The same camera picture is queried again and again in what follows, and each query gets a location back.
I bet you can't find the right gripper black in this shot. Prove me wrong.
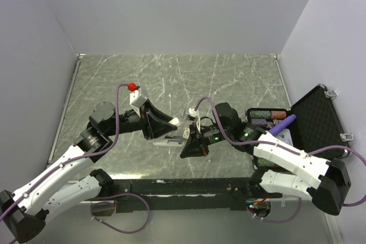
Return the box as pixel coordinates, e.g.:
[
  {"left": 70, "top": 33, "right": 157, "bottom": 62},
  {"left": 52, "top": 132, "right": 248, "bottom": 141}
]
[{"left": 180, "top": 121, "right": 232, "bottom": 159}]

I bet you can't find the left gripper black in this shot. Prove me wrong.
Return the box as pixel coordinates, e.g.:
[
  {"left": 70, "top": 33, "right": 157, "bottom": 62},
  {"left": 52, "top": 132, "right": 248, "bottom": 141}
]
[{"left": 105, "top": 98, "right": 177, "bottom": 139}]

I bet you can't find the white stapler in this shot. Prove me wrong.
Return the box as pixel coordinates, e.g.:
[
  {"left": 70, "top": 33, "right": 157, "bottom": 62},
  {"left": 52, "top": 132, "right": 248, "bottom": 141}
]
[{"left": 153, "top": 118, "right": 185, "bottom": 147}]

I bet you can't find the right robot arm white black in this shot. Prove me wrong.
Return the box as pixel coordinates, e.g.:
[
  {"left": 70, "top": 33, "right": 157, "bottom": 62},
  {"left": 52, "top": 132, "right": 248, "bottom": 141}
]
[{"left": 180, "top": 102, "right": 351, "bottom": 215}]

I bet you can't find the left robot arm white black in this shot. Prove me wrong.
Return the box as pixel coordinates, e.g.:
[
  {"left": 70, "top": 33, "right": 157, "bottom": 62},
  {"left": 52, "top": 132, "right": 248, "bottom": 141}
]
[{"left": 1, "top": 99, "right": 180, "bottom": 243}]

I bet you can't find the purple marker pen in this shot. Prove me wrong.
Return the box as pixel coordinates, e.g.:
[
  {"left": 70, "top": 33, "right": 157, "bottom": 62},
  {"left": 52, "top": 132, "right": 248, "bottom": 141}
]
[{"left": 269, "top": 114, "right": 297, "bottom": 136}]

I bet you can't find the black open carrying case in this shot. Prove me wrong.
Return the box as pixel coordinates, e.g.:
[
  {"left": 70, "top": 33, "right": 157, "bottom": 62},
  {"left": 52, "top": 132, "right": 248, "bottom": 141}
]
[{"left": 245, "top": 84, "right": 353, "bottom": 152}]

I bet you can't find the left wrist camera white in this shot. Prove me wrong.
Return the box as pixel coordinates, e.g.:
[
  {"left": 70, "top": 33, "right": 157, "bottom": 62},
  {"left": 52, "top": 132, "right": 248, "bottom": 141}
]
[{"left": 129, "top": 87, "right": 148, "bottom": 117}]

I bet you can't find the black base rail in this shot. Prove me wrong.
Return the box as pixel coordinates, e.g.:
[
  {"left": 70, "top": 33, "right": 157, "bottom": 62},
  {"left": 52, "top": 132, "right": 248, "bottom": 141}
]
[{"left": 78, "top": 178, "right": 284, "bottom": 214}]

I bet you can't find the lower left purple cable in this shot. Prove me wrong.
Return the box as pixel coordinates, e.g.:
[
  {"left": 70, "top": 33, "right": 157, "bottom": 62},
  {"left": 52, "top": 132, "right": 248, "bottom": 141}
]
[{"left": 90, "top": 192, "right": 150, "bottom": 233}]

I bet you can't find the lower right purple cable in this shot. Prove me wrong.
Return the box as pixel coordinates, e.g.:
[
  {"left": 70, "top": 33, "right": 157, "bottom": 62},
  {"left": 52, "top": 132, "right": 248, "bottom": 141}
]
[{"left": 248, "top": 197, "right": 303, "bottom": 223}]

